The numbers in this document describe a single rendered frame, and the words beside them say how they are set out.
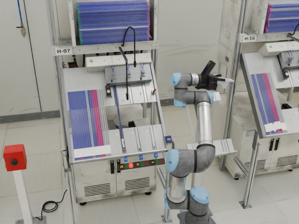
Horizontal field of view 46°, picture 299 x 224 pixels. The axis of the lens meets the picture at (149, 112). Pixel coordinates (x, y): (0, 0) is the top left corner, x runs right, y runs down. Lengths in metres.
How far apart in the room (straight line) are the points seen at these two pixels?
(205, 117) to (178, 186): 0.39
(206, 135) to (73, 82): 1.20
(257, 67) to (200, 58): 1.63
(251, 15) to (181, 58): 1.56
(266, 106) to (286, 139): 0.61
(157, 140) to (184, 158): 0.84
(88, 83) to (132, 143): 0.55
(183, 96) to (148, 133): 0.68
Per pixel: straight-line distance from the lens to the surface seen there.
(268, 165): 3.53
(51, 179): 3.52
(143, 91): 2.66
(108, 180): 3.01
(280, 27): 3.06
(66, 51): 2.61
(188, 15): 4.33
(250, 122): 3.20
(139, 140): 2.54
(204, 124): 1.87
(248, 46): 3.20
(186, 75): 1.98
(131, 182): 3.07
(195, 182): 2.93
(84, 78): 2.67
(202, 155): 1.76
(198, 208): 2.14
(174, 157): 1.74
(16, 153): 2.58
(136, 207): 3.14
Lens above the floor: 2.18
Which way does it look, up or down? 29 degrees down
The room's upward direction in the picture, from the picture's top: 1 degrees clockwise
